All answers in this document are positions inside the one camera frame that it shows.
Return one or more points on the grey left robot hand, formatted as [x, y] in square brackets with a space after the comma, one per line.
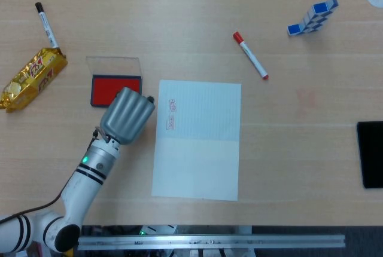
[127, 116]

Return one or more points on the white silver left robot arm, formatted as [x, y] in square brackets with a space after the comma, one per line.
[80, 185]

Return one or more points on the red ink pad clear lid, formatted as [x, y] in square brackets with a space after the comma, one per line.
[106, 89]

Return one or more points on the white paper sheet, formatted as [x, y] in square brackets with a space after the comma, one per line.
[197, 164]

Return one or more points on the gold snack package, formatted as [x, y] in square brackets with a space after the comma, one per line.
[33, 77]

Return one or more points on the white device under table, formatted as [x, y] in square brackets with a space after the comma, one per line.
[158, 229]

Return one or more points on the black whiteboard marker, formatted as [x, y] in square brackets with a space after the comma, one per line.
[46, 25]

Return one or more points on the red whiteboard marker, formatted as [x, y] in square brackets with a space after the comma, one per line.
[251, 56]

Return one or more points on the blue white snake puzzle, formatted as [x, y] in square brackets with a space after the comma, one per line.
[317, 12]

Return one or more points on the black smartphone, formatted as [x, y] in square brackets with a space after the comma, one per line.
[371, 155]

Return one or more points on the aluminium rail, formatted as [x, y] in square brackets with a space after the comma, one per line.
[209, 241]

